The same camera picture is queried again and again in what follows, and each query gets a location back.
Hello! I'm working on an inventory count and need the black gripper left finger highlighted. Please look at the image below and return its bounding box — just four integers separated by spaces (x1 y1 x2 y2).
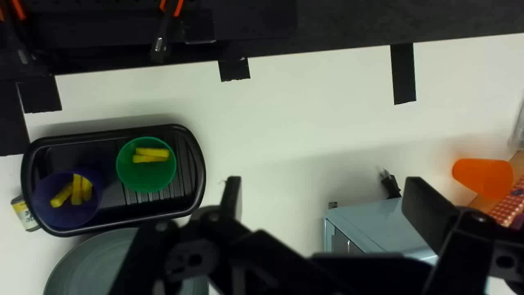
111 174 307 295

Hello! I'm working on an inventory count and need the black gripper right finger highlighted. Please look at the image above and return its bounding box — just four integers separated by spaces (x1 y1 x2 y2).
401 177 524 295

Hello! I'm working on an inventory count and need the blue plastic cup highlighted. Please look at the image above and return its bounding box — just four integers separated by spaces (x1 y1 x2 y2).
30 167 102 233

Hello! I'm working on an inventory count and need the orange plastic cup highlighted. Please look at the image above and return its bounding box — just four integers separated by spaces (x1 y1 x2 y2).
450 156 515 203

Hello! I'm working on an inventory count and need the green plastic cup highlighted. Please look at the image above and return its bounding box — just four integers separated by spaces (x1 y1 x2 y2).
114 134 179 195

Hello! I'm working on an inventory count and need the black rectangular tray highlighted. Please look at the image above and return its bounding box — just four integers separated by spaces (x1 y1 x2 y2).
19 123 207 238

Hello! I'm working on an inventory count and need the light blue toy oven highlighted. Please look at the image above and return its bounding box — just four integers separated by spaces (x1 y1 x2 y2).
322 195 440 269

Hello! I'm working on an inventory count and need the pink toy basket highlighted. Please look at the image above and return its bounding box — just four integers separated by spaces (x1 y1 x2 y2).
486 172 524 230

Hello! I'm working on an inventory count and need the short black tape strip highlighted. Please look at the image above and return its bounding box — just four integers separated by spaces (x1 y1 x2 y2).
215 53 252 84

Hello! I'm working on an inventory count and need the long black tape strip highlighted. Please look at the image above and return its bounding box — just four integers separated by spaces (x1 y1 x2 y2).
389 41 417 107

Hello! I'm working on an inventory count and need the black orange clamp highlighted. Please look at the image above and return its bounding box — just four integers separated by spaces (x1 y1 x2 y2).
0 0 30 64
147 0 189 62

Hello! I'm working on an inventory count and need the small yellow label can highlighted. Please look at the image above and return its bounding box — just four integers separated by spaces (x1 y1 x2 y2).
8 195 40 233

